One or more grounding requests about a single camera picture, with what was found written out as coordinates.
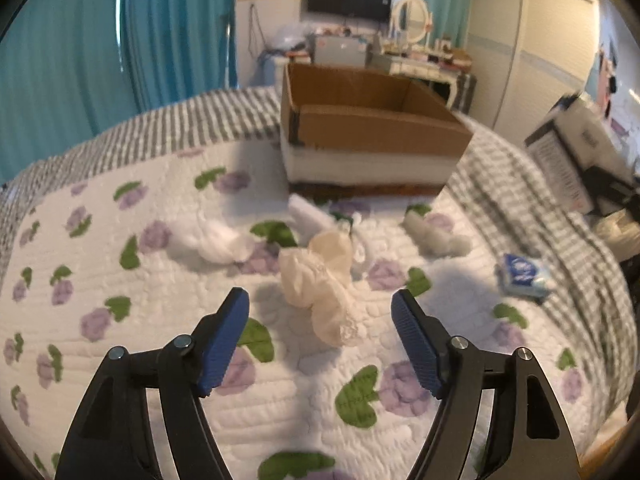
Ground hanging clothes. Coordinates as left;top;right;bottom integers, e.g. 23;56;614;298
586;44;639;136

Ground silver mini fridge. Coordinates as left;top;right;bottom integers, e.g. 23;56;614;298
312;36;370;68

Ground cream louvered wardrobe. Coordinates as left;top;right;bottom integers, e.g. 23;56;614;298
465;0;600;146

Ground white dressing table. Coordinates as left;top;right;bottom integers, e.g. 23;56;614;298
368;53;460;110

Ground grey checked bedsheet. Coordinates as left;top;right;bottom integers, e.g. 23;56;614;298
1;86;638;408

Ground cardboard box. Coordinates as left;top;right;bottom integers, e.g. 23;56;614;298
280;64;473;198

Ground floral white quilt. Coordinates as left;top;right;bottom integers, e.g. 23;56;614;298
1;142;603;479

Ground clear plastic bag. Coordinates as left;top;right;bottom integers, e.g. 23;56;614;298
269;22;314;53

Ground white green sock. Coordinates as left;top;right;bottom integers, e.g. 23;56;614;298
288;194;373;270

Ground teal curtain middle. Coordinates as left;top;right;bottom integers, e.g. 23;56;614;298
119;0;238;112

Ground oval vanity mirror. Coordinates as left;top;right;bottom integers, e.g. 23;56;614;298
390;0;433;46

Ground cream sock bundle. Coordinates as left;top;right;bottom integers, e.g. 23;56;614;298
278;230;366;348

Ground white knotted sock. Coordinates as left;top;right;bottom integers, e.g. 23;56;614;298
402;210;473;258
171;217;256;264

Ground tissue packet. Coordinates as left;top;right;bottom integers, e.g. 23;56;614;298
497;252;555;301

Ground teal curtain left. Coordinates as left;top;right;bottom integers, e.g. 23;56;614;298
0;0;138;181

